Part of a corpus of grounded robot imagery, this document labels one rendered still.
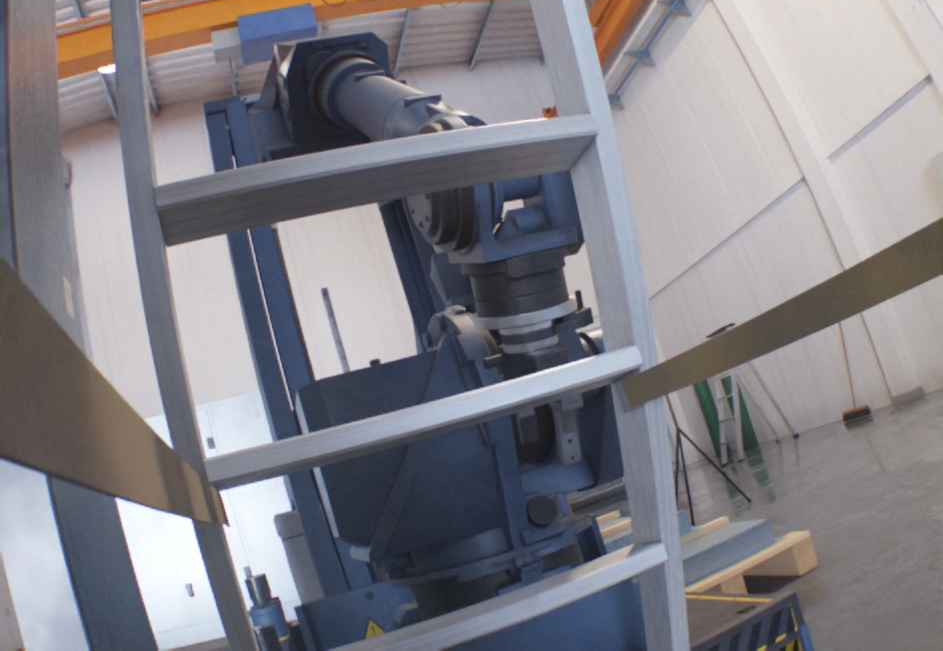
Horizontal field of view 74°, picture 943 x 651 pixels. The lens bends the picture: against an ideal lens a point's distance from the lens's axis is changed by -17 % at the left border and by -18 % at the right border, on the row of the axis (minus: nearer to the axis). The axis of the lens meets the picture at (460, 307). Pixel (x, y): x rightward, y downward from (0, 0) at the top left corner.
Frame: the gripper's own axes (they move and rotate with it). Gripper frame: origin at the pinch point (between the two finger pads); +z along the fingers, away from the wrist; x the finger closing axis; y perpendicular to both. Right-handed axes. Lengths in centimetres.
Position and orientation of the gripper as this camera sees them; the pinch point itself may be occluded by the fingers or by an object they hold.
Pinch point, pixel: (547, 437)
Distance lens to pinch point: 104.9
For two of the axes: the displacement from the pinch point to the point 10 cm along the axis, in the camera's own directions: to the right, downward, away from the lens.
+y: -9.3, 2.2, -3.0
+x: 3.2, 0.5, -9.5
